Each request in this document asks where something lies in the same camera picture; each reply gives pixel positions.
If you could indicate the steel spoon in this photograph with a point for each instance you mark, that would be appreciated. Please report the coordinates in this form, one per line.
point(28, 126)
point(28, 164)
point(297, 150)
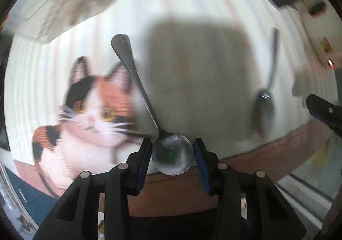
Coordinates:
point(173, 154)
point(263, 111)

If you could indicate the clear plastic organizer box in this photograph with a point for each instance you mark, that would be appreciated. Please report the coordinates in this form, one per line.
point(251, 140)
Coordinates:
point(80, 2)

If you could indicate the cat print striped tablecloth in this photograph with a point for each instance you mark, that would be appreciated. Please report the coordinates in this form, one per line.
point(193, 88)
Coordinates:
point(203, 69)

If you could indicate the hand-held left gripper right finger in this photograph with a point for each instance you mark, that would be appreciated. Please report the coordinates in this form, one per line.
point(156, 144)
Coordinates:
point(201, 161)

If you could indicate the pink and white electric kettle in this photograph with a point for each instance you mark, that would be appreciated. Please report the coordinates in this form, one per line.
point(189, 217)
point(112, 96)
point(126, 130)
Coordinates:
point(324, 47)

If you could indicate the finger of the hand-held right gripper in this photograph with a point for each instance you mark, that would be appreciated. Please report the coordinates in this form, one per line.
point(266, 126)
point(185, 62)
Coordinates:
point(320, 107)

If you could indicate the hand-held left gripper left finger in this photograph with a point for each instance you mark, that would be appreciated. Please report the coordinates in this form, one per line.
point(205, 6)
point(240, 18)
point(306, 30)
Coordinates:
point(145, 161)

